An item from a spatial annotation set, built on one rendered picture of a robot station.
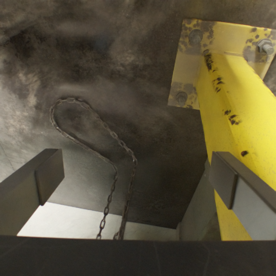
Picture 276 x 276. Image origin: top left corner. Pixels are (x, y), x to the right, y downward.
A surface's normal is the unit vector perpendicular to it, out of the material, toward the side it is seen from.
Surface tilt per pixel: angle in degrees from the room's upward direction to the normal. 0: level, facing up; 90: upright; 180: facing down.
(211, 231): 0
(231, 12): 0
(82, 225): 90
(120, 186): 0
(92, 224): 90
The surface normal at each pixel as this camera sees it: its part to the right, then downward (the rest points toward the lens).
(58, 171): 1.00, 0.02
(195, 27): -0.14, 0.64
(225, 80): 0.07, -0.75
